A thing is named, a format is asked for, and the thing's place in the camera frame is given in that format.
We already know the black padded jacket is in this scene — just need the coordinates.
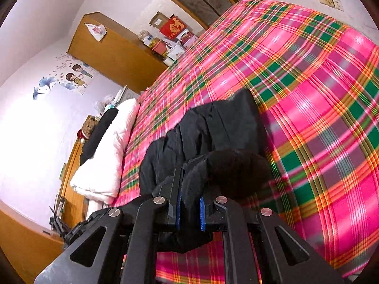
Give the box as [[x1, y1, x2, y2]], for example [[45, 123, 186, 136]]
[[139, 89, 272, 253]]

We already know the white folded quilt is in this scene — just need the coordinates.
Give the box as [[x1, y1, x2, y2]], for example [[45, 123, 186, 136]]
[[70, 98, 140, 205]]

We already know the black pillow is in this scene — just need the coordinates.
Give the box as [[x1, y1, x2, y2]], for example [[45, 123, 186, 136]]
[[80, 108, 118, 165]]

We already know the wooden nightstand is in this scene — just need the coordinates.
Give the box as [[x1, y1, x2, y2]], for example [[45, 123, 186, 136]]
[[58, 115, 98, 230]]

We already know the pink green plaid bedsheet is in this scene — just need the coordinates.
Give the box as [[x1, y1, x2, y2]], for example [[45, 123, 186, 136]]
[[113, 0, 378, 277]]

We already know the wooden wardrobe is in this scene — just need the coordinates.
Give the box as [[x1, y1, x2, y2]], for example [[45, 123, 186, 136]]
[[68, 12, 167, 93]]

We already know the red gift box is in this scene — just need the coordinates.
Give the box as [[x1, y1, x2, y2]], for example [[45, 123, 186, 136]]
[[159, 15, 187, 40]]

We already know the cardboard box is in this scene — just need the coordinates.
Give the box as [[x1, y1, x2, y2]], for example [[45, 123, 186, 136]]
[[149, 12, 170, 30]]

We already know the white plastic bag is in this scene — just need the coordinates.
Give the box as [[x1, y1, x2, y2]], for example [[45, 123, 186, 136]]
[[85, 23, 107, 42]]

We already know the cartoon couple wall sticker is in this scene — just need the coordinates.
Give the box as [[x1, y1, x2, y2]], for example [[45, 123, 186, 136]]
[[33, 53, 98, 100]]

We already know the wall switch panel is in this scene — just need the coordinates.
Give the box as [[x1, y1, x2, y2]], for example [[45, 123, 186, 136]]
[[319, 0, 344, 12]]

